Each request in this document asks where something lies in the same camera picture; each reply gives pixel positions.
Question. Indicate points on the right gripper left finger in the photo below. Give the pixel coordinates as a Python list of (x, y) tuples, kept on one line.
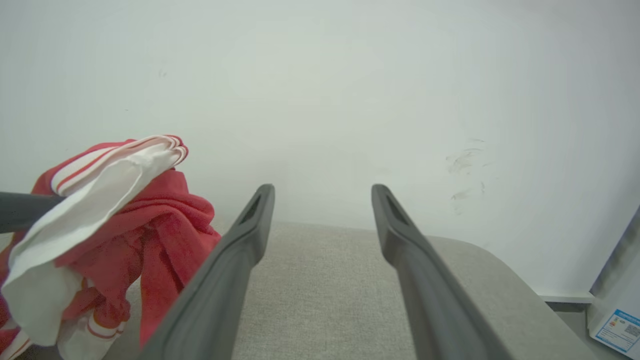
[(220, 290)]

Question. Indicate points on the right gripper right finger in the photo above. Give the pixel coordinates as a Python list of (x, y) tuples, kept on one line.
[(430, 295)]

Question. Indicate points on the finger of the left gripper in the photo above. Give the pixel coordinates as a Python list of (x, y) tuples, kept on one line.
[(22, 211)]

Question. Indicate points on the red and white jersey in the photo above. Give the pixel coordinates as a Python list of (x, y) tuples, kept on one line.
[(165, 230)]

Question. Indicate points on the grey fabric sofa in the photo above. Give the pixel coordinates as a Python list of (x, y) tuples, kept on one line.
[(325, 290)]

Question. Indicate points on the white appliance with label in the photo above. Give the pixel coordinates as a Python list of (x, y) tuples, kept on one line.
[(617, 305)]

